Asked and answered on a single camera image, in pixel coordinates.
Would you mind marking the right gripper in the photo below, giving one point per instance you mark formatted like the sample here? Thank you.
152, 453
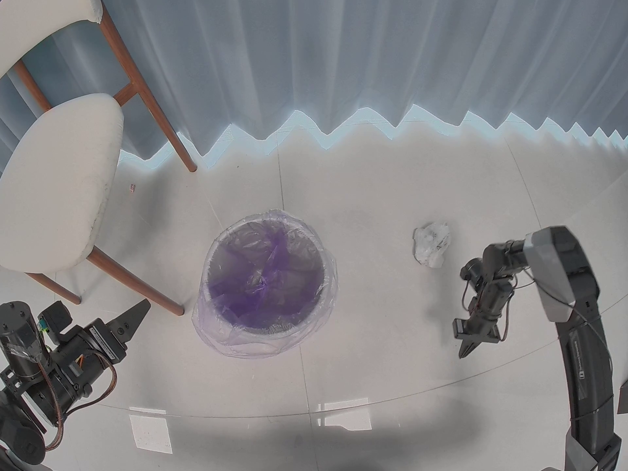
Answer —
483, 326

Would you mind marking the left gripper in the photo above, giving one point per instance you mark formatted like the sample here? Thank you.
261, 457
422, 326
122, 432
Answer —
83, 356

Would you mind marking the purple plastic bag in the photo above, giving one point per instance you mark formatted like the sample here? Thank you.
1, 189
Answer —
274, 268

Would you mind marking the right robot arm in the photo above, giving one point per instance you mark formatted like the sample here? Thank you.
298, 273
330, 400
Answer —
564, 273

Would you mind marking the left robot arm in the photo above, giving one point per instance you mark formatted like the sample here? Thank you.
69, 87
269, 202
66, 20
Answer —
19, 356

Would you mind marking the white trash bin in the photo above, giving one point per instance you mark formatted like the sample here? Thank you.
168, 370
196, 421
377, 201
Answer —
267, 330

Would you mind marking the crumpled white paper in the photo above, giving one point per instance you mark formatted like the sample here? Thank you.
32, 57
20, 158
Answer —
431, 246

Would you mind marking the white cushioned wooden chair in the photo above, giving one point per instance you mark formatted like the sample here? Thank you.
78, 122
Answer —
59, 174

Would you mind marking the blue-green curtain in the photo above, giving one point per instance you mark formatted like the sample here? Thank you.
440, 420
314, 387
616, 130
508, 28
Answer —
343, 42

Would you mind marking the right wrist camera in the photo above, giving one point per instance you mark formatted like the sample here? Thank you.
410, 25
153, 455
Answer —
459, 329

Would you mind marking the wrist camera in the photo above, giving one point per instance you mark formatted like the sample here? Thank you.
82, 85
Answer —
56, 317
459, 329

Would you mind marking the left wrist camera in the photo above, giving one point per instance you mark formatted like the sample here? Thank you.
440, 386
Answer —
56, 317

